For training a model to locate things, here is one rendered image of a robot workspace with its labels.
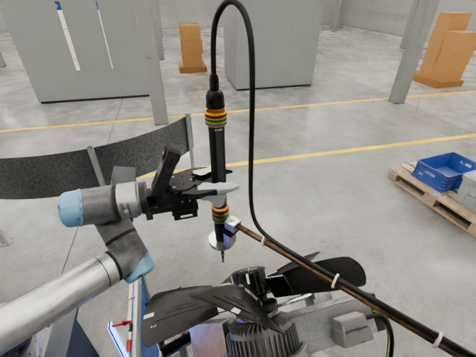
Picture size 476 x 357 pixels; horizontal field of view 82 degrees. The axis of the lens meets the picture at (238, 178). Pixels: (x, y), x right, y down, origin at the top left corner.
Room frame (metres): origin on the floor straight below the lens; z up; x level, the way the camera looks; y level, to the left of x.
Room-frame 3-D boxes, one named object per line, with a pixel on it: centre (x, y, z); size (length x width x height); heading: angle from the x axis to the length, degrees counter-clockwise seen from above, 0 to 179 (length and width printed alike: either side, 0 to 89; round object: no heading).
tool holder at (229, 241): (0.51, 0.04, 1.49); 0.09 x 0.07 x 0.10; 51
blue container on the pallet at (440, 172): (2.70, -2.45, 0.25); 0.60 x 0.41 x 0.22; 110
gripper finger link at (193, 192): (0.47, 0.09, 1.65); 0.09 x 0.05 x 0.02; 91
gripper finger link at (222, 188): (0.48, 0.04, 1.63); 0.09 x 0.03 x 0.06; 91
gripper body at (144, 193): (0.48, 0.15, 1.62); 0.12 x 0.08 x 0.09; 105
